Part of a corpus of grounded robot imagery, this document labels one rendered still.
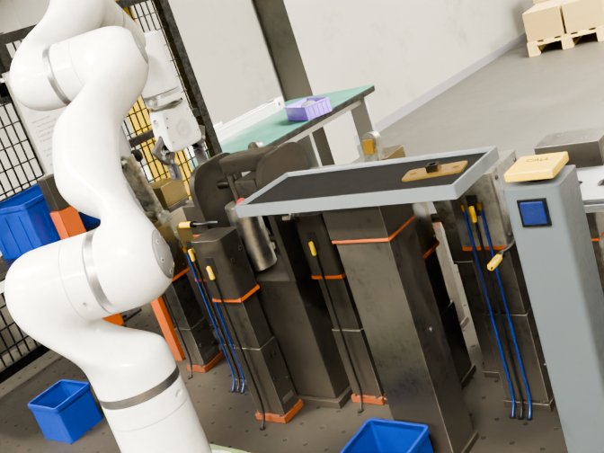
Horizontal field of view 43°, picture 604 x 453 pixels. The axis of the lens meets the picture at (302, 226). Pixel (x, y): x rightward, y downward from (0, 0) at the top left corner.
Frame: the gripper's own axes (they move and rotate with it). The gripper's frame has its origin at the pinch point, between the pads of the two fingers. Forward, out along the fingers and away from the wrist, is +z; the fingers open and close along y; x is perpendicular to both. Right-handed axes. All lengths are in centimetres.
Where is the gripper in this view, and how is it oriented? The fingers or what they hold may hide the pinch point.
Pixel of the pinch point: (190, 168)
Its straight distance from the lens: 181.2
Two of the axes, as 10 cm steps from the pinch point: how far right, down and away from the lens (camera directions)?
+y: 5.6, -4.3, 7.1
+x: -7.7, 0.5, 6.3
